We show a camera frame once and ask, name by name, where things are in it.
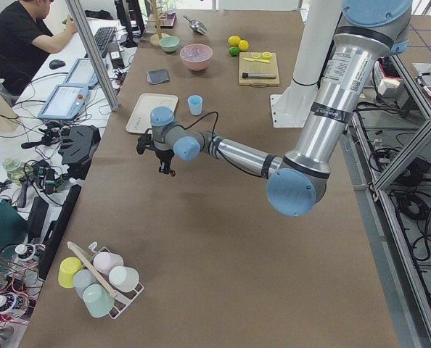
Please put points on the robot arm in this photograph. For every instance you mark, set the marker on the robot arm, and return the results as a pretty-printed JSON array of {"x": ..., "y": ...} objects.
[{"x": 367, "y": 31}]

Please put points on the white wire cup rack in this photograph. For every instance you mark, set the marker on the white wire cup rack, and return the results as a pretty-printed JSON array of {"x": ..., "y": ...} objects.
[{"x": 124, "y": 299}]

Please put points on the light blue cup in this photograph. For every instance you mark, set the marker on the light blue cup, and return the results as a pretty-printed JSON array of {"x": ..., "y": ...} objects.
[{"x": 195, "y": 104}]

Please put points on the black keyboard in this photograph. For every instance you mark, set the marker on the black keyboard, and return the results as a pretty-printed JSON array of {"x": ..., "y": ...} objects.
[{"x": 102, "y": 38}]

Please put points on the mint green plastic cup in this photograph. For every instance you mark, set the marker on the mint green plastic cup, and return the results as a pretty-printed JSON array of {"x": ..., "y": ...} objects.
[{"x": 97, "y": 300}]

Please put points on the pink plastic cup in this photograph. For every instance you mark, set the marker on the pink plastic cup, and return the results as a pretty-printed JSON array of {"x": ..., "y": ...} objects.
[{"x": 104, "y": 262}]

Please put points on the teach pendant tablet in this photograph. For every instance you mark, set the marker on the teach pendant tablet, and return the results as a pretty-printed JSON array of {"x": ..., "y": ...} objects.
[
  {"x": 65, "y": 102},
  {"x": 82, "y": 72}
]

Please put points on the black computer mouse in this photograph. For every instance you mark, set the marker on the black computer mouse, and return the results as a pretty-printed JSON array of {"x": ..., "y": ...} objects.
[{"x": 56, "y": 64}]

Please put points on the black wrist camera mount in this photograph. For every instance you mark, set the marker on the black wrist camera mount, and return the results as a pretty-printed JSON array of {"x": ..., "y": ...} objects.
[{"x": 145, "y": 142}]

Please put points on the green lime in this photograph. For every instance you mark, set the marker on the green lime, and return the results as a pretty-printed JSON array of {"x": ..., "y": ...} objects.
[{"x": 234, "y": 51}]

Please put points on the metal ice scoop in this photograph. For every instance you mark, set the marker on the metal ice scoop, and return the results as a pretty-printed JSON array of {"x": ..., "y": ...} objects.
[{"x": 197, "y": 26}]

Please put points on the cream serving tray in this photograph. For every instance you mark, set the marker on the cream serving tray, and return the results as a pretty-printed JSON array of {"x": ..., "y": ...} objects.
[{"x": 139, "y": 121}]

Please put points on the wooden mug tree stand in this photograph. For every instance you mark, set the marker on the wooden mug tree stand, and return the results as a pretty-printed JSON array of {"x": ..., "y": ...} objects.
[{"x": 154, "y": 21}]

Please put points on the pink bowl of ice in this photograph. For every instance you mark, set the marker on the pink bowl of ice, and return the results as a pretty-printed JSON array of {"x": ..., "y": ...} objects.
[{"x": 196, "y": 57}]

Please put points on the wooden rack handle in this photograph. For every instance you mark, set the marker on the wooden rack handle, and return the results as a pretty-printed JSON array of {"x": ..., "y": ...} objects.
[{"x": 84, "y": 258}]

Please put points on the aluminium frame post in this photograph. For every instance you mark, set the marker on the aluminium frame post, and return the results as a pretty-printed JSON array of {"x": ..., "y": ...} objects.
[{"x": 87, "y": 38}]

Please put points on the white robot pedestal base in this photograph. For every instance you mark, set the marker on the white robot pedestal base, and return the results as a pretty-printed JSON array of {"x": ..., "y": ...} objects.
[{"x": 291, "y": 108}]

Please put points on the lemon half slice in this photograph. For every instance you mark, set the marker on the lemon half slice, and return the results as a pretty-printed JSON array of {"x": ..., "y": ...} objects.
[{"x": 266, "y": 55}]

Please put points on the black device on desk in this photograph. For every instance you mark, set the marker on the black device on desk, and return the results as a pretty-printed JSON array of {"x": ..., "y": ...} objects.
[{"x": 77, "y": 149}]

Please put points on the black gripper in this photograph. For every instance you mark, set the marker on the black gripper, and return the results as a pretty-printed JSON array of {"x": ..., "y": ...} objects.
[{"x": 162, "y": 155}]

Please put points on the mint green bowl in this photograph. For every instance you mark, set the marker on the mint green bowl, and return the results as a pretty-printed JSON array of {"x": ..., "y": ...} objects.
[{"x": 169, "y": 44}]

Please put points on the person in black shirt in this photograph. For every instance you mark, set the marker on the person in black shirt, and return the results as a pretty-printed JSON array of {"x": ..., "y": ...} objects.
[{"x": 26, "y": 42}]

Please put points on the grey plastic cup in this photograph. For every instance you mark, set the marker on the grey plastic cup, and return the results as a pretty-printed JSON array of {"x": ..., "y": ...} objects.
[{"x": 82, "y": 280}]

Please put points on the yellow plastic knife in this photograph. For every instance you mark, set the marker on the yellow plastic knife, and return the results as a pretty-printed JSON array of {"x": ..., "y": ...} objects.
[{"x": 264, "y": 61}]

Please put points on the yellow plastic cup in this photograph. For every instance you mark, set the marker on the yellow plastic cup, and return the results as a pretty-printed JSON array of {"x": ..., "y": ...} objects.
[{"x": 67, "y": 270}]

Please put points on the white plastic cup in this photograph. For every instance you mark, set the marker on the white plastic cup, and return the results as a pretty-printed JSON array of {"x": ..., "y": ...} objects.
[{"x": 124, "y": 278}]

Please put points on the wooden cutting board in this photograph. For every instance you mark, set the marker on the wooden cutting board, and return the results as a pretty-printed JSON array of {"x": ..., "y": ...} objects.
[{"x": 257, "y": 67}]

